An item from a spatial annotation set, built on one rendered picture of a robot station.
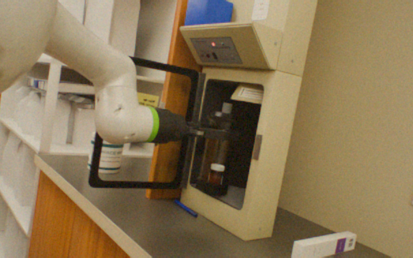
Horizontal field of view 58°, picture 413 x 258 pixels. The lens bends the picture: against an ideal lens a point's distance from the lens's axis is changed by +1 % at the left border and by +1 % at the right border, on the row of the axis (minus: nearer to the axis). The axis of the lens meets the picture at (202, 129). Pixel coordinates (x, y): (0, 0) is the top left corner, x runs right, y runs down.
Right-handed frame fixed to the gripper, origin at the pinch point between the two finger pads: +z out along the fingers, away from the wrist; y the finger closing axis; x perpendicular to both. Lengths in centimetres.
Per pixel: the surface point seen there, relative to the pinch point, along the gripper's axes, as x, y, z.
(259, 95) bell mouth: -12.7, -8.4, 4.0
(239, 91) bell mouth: -13.0, -1.9, 2.3
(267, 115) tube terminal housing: -7.9, -16.5, -0.5
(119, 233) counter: 28.4, -0.4, -29.4
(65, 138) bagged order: 27, 120, 1
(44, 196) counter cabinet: 44, 74, -23
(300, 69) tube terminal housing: -21.9, -17.1, 8.6
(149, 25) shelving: -48, 133, 49
